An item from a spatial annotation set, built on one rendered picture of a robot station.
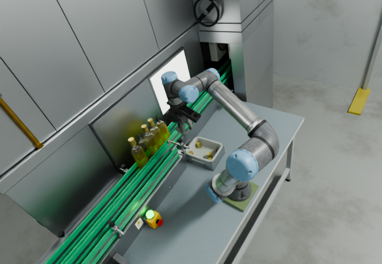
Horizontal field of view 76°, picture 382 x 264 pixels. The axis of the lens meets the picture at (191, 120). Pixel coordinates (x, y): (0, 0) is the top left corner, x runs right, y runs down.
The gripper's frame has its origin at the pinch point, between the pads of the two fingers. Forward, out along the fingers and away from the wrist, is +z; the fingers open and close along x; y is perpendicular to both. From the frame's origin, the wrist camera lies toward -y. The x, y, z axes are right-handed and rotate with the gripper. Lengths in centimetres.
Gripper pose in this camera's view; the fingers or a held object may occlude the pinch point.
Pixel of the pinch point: (188, 132)
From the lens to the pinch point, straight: 130.9
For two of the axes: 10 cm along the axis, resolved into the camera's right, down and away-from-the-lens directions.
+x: -5.2, 6.3, -5.7
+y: -8.3, -2.2, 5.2
